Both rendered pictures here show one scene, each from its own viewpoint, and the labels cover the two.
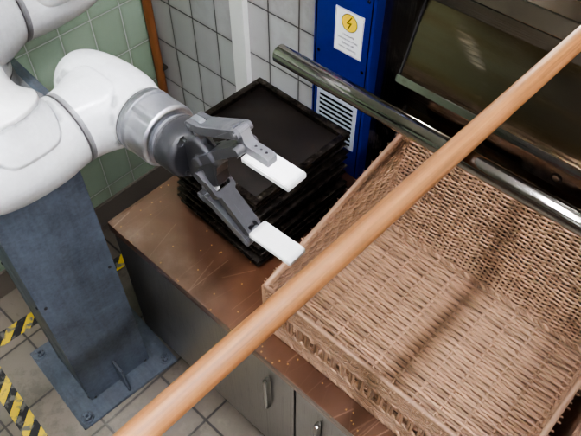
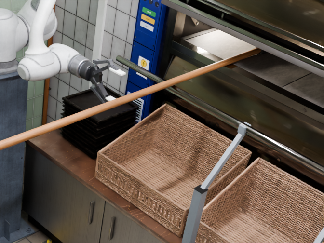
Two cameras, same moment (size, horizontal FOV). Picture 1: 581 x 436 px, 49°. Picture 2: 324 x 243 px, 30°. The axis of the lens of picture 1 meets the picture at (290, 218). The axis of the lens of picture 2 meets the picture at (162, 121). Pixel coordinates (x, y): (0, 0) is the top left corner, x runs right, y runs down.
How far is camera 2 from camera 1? 181 cm
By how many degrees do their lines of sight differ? 21
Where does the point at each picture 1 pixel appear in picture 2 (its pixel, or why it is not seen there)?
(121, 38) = not seen: hidden behind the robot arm
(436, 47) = (175, 73)
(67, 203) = (17, 115)
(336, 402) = (123, 203)
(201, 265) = (67, 155)
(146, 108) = (79, 58)
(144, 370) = (17, 234)
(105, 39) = not seen: hidden behind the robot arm
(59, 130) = (54, 59)
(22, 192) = (41, 73)
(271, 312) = (114, 101)
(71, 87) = (57, 50)
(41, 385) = not seen: outside the picture
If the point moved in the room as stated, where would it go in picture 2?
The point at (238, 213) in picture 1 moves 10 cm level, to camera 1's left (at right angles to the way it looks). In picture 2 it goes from (102, 91) to (78, 88)
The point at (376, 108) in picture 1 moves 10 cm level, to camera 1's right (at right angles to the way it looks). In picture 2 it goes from (148, 73) to (170, 76)
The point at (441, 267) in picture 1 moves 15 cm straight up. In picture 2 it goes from (173, 168) to (178, 144)
